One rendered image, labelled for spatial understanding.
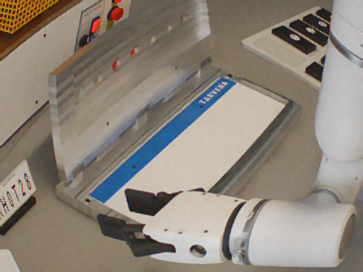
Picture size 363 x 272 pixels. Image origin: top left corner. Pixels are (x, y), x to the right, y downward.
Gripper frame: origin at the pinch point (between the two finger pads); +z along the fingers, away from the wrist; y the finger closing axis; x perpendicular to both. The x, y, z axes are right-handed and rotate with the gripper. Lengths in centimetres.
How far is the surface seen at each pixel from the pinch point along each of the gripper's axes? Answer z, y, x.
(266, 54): 15, 69, -10
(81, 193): 17.7, 12.7, -7.6
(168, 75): 18.3, 40.4, -2.4
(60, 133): 17.9, 11.3, 2.8
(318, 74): 3, 70, -12
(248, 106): 9.6, 48.0, -10.2
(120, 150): 18.8, 26.0, -7.5
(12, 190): 25.1, 2.1, -3.4
